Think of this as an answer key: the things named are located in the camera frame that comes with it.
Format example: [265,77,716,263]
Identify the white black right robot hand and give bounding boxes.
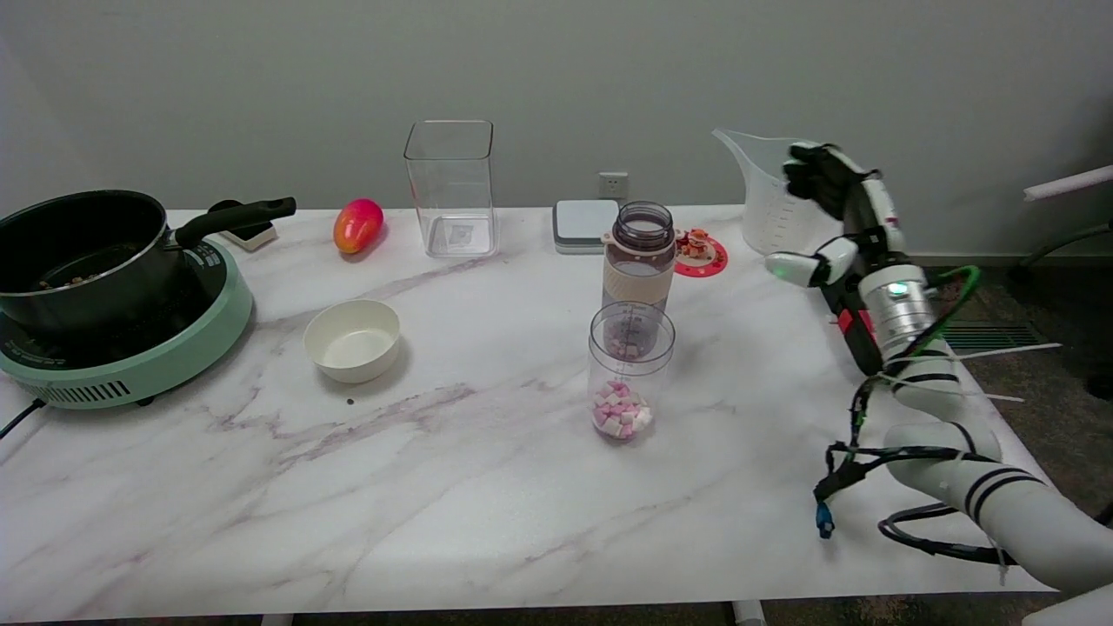
[765,143,907,289]

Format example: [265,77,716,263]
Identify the clear bottle with beige band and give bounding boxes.
[600,202,679,359]

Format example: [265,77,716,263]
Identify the clear measuring jug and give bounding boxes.
[711,129,849,256]

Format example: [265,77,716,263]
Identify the floor vent grille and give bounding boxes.
[939,322,1046,354]

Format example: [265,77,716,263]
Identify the red round cartoon coaster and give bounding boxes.
[674,228,729,279]

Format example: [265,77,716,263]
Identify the white pipe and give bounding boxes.
[1023,164,1113,203]

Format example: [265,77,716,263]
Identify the white grey kitchen scale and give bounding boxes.
[552,199,623,255]

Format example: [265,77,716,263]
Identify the clear round measuring cup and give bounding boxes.
[588,301,676,444]

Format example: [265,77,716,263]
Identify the pink white marshmallow pieces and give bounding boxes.
[593,381,653,439]

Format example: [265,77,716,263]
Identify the clear square plastic container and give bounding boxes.
[403,120,498,259]

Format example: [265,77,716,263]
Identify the red yellow mango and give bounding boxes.
[333,198,385,256]

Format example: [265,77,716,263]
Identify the white round bowl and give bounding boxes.
[303,299,402,384]

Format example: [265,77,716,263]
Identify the white power adapter block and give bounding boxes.
[209,200,279,254]

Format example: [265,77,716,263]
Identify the green induction cooker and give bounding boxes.
[0,236,255,410]

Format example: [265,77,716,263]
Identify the green robot cable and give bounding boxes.
[883,265,982,370]

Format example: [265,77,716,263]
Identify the dark curved floor cable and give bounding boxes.
[1019,224,1113,267]

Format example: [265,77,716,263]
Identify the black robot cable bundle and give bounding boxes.
[813,374,1018,566]

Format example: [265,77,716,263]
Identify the black saucepan with handle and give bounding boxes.
[0,190,297,336]

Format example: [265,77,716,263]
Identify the black power cord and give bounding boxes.
[0,398,46,440]

